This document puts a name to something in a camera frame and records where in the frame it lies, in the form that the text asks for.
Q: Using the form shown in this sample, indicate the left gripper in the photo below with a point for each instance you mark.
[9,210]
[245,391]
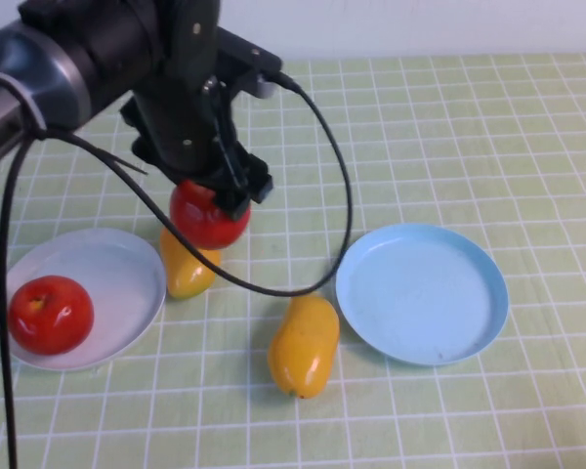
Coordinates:
[180,107]

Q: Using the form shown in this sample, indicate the red apple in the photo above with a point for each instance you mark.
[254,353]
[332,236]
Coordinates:
[200,225]
[51,317]

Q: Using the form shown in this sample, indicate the orange-blushed yellow mango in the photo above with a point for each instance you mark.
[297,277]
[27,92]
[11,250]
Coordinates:
[185,278]

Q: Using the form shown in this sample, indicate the white round plate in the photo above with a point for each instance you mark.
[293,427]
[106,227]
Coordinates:
[117,273]

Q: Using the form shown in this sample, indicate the plain yellow mango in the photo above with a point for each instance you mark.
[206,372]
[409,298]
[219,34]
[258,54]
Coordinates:
[303,347]

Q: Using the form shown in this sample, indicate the green checked tablecloth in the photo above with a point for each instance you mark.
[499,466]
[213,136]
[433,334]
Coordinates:
[444,146]

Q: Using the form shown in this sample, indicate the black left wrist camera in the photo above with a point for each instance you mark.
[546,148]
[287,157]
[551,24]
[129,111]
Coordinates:
[244,54]

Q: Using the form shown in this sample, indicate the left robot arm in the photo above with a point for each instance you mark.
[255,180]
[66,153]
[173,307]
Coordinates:
[39,73]

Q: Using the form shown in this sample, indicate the light blue round plate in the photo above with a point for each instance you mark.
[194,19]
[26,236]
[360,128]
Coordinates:
[420,298]

